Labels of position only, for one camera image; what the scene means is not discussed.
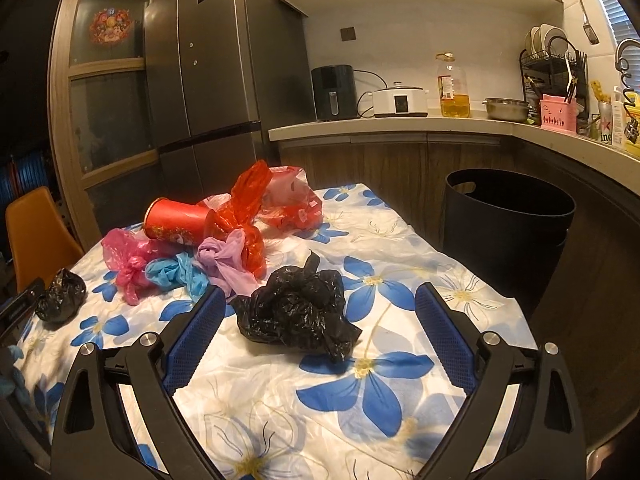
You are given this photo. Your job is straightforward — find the small black plastic bag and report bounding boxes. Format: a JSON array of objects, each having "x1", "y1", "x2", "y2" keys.
[{"x1": 35, "y1": 269, "x2": 87, "y2": 325}]

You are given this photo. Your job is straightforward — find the blue plastic bag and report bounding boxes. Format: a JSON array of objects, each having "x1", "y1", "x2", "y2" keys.
[{"x1": 144, "y1": 252, "x2": 209, "y2": 301}]

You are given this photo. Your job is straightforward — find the pink plastic bag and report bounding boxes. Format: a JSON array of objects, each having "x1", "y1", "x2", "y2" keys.
[{"x1": 101, "y1": 229, "x2": 174, "y2": 306}]

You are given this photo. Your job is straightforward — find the purple plastic bag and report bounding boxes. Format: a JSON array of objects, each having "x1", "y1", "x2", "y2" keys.
[{"x1": 195, "y1": 229, "x2": 258, "y2": 298}]

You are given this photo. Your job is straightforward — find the red paper cup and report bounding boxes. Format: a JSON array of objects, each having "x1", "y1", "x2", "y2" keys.
[{"x1": 142, "y1": 197, "x2": 209, "y2": 246}]

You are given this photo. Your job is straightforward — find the large black plastic bag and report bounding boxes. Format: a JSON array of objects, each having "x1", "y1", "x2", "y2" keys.
[{"x1": 230, "y1": 252, "x2": 361, "y2": 363}]

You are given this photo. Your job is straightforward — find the red cellophane wrapper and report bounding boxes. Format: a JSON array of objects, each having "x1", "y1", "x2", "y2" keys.
[{"x1": 204, "y1": 160, "x2": 272, "y2": 280}]

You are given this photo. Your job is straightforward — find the red white snack bag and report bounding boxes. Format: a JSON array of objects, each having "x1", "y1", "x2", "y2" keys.
[{"x1": 257, "y1": 166, "x2": 323, "y2": 231}]

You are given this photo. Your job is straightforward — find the black trash bin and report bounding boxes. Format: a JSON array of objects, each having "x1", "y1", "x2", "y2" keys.
[{"x1": 442, "y1": 168, "x2": 576, "y2": 320}]

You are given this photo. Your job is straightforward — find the chrome kitchen faucet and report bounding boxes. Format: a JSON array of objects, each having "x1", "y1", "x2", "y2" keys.
[{"x1": 614, "y1": 38, "x2": 640, "y2": 92}]

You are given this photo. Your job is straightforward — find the orange chair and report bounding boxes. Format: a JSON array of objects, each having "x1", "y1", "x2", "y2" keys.
[{"x1": 6, "y1": 186, "x2": 84, "y2": 292}]

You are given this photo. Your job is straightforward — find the blue floral tablecloth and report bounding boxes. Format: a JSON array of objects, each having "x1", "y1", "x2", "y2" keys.
[{"x1": 10, "y1": 183, "x2": 536, "y2": 479}]

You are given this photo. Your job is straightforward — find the wooden glass door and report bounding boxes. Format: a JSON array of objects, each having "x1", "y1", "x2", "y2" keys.
[{"x1": 47, "y1": 0, "x2": 163, "y2": 248}]

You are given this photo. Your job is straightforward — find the pink utensil holder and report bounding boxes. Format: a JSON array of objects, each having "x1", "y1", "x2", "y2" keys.
[{"x1": 539, "y1": 94, "x2": 578, "y2": 136}]

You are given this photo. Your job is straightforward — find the stainless steel bowl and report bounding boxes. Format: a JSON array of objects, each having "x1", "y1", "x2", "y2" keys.
[{"x1": 483, "y1": 98, "x2": 529, "y2": 122}]

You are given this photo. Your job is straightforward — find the green white can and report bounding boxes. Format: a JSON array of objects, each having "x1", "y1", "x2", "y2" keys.
[{"x1": 599, "y1": 101, "x2": 613, "y2": 145}]

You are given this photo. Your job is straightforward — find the yellow detergent bottle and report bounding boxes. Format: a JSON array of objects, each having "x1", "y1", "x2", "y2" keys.
[{"x1": 623, "y1": 91, "x2": 640, "y2": 158}]

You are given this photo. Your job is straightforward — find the cooking oil bottle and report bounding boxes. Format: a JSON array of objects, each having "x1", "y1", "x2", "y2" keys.
[{"x1": 436, "y1": 52, "x2": 471, "y2": 118}]

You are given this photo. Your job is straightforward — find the white rice cooker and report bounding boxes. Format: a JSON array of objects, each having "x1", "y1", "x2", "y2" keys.
[{"x1": 372, "y1": 81, "x2": 428, "y2": 117}]

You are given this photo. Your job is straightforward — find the black dish rack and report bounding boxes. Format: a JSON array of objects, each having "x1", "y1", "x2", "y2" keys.
[{"x1": 518, "y1": 24, "x2": 589, "y2": 125}]

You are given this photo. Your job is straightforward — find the black air fryer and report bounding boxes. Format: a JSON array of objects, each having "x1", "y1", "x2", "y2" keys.
[{"x1": 311, "y1": 64, "x2": 358, "y2": 122}]

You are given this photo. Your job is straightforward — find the hanging spatula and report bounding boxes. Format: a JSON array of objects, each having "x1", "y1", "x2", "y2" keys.
[{"x1": 577, "y1": 0, "x2": 600, "y2": 46}]

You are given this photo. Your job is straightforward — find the dark grey refrigerator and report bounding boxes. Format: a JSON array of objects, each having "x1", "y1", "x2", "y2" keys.
[{"x1": 143, "y1": 0, "x2": 314, "y2": 203}]

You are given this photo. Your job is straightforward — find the red door decoration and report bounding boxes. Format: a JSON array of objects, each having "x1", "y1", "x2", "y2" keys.
[{"x1": 89, "y1": 8, "x2": 134, "y2": 47}]

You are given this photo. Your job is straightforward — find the window blinds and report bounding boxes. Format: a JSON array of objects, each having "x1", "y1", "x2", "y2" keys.
[{"x1": 581, "y1": 0, "x2": 640, "y2": 53}]

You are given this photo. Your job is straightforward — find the wall power outlet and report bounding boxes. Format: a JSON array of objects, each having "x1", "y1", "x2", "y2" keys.
[{"x1": 340, "y1": 27, "x2": 357, "y2": 42}]

